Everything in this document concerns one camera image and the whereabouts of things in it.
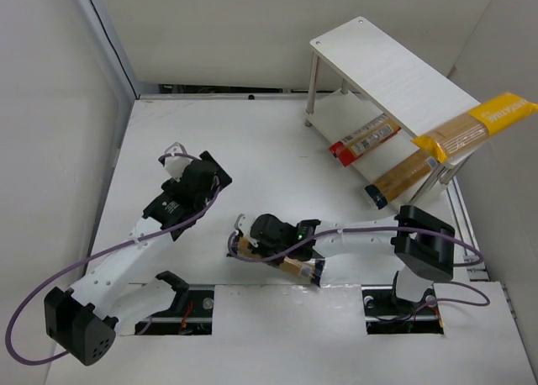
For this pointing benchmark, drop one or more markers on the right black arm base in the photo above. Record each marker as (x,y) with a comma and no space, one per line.
(385,314)

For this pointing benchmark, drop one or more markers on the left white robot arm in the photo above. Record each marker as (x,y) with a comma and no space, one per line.
(86,318)

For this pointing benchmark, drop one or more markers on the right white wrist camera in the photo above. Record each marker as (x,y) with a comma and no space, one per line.
(243,225)

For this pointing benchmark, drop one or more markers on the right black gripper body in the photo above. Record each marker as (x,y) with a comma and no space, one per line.
(255,242)

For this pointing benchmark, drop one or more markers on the blue spaghetti bag front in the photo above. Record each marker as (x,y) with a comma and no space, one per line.
(310,271)

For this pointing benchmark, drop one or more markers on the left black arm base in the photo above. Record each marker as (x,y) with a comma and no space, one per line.
(190,313)

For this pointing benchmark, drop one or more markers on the red spaghetti bag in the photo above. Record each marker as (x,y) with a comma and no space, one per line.
(368,137)

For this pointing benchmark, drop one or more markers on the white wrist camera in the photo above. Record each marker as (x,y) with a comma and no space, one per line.
(243,225)
(175,160)

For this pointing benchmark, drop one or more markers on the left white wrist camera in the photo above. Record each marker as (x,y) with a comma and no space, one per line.
(175,160)

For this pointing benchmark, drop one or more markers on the dark blue spaghetti bag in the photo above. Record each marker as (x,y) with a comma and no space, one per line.
(400,178)

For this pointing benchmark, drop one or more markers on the yellow spaghetti bag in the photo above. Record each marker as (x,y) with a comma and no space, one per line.
(458,136)

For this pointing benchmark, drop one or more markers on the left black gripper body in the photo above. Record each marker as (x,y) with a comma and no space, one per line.
(219,171)

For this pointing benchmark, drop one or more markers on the white two-tier shelf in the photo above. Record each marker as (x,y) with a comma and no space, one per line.
(359,72)

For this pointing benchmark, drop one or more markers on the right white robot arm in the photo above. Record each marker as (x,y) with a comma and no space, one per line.
(422,243)

